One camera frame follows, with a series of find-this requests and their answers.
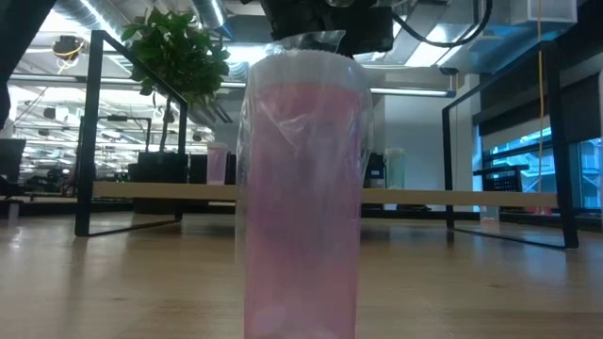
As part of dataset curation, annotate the long ceiling light tube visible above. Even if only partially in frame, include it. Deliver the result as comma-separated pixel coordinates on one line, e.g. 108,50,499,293
369,87,457,99

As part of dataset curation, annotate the green artificial plant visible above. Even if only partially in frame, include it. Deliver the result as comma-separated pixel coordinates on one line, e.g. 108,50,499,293
120,5,233,154

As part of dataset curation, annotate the black plant pot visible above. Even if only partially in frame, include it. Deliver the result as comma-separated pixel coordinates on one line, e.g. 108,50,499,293
129,150,190,217

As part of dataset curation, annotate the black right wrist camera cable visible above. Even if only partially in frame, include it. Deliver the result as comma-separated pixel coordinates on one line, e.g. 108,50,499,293
389,0,495,49

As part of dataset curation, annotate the silver ceiling duct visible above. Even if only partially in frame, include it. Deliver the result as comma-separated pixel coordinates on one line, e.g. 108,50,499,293
51,0,228,29

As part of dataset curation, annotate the wooden shelf black metal frame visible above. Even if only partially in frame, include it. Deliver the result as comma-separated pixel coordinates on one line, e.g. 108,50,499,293
73,29,581,250

